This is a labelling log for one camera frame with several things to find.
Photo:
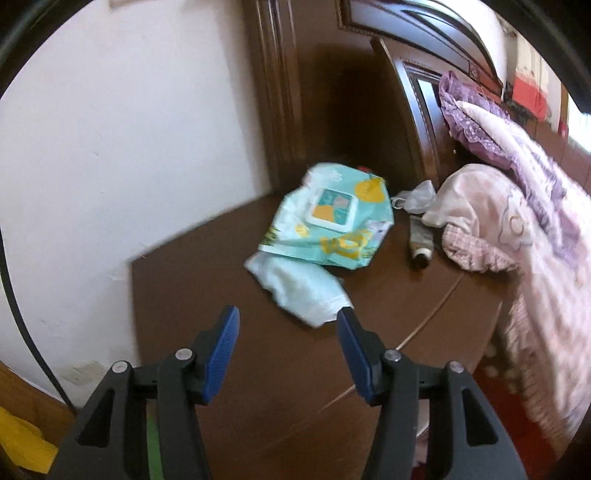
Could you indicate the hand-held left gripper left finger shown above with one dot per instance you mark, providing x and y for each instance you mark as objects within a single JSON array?
[{"x": 221, "y": 355}]

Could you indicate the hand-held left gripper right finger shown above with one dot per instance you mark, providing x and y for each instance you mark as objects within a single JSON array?
[{"x": 355, "y": 357}]

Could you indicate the teal wet wipes pack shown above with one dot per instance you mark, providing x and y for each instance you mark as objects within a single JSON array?
[{"x": 286, "y": 221}]

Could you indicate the dark wooden nightstand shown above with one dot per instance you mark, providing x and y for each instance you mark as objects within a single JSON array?
[{"x": 277, "y": 369}]

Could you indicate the green foam floor mat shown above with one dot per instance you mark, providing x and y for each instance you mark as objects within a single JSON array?
[{"x": 154, "y": 443}]

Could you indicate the grey tube with white cap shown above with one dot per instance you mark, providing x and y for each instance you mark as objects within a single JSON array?
[{"x": 421, "y": 235}]

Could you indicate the brown polka dot blanket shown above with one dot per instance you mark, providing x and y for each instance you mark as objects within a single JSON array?
[{"x": 501, "y": 364}]

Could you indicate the red embroidered bed skirt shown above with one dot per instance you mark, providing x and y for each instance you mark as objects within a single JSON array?
[{"x": 508, "y": 415}]

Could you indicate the white translucent plastic bag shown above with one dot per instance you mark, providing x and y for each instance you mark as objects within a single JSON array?
[{"x": 418, "y": 198}]

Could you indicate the pink floral quilt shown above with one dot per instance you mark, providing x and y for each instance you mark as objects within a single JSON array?
[{"x": 531, "y": 277}]

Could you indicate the yellow cloth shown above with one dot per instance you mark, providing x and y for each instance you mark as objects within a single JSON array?
[{"x": 23, "y": 443}]

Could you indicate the purple ruffled pillow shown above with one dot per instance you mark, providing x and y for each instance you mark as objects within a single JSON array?
[{"x": 461, "y": 115}]

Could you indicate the dark wooden headboard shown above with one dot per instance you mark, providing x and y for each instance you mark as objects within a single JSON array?
[{"x": 346, "y": 92}]

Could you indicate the wooden window cabinet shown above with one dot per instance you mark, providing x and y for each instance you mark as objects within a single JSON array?
[{"x": 554, "y": 143}]

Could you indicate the red hanging cloth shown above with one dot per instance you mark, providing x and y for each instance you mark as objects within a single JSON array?
[{"x": 531, "y": 99}]

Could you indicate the window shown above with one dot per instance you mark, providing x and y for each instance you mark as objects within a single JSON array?
[{"x": 581, "y": 124}]

